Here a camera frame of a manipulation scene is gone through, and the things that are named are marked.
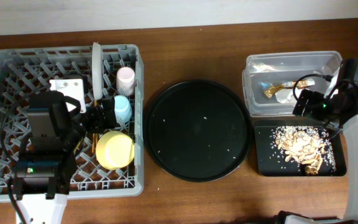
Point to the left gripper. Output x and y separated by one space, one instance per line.
101 113

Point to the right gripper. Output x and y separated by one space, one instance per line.
305 104

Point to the blue plastic cup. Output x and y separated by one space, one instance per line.
122 108

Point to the silver white wrapper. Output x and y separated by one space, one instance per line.
285 95

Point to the pink plastic cup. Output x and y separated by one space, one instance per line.
125 81

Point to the yellow bowl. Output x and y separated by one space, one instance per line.
115 150

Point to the food scraps pile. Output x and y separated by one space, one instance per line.
305 149

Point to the grey round plate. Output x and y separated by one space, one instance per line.
97 71

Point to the gold foil snack wrapper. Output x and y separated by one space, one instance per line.
270 89

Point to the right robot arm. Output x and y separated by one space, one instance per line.
338 104

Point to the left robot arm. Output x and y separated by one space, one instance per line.
40 182

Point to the clear plastic waste bin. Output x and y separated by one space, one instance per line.
282 67

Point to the black rectangular waste tray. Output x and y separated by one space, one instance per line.
263 128

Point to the grey plastic dishwasher rack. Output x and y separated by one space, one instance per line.
25 70

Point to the round black serving tray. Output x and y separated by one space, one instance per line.
198 130

